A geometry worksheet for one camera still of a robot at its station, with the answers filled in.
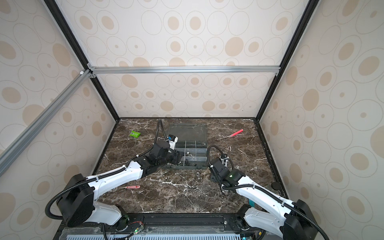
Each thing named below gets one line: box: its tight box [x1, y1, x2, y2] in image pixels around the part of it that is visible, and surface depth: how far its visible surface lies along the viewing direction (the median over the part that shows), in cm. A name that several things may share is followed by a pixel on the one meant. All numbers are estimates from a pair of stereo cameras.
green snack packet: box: [129, 130, 141, 138], surface depth 111 cm
